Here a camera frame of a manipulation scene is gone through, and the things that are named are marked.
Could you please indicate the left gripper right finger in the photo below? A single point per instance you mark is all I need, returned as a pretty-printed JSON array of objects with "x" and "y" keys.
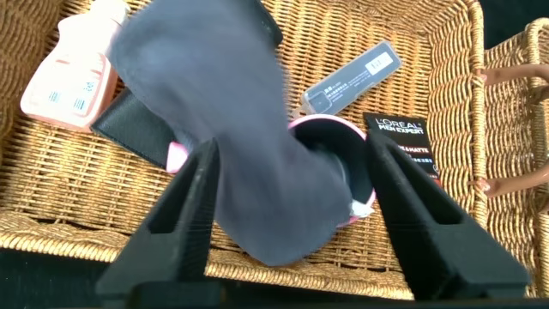
[{"x": 429, "y": 240}]

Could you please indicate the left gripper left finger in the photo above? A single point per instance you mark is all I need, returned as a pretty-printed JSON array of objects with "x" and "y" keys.
[{"x": 180, "y": 240}]

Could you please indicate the pink saucepan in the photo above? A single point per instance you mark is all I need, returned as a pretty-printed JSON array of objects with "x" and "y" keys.
[{"x": 343, "y": 146}]

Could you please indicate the grey towel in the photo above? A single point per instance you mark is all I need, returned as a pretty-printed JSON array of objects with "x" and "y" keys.
[{"x": 223, "y": 107}]

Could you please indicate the black cosmetic tube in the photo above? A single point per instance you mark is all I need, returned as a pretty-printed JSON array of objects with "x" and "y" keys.
[{"x": 403, "y": 133}]

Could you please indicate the black leather case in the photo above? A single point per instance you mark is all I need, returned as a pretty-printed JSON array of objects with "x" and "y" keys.
[{"x": 137, "y": 129}]

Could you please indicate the black tablecloth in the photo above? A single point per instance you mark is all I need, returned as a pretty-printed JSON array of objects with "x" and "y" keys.
[{"x": 43, "y": 279}]

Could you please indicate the clear blue plastic case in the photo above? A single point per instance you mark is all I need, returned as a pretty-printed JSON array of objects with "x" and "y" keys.
[{"x": 351, "y": 79}]

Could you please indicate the small pink bottle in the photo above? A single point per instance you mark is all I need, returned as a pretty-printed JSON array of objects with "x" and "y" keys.
[{"x": 77, "y": 77}]

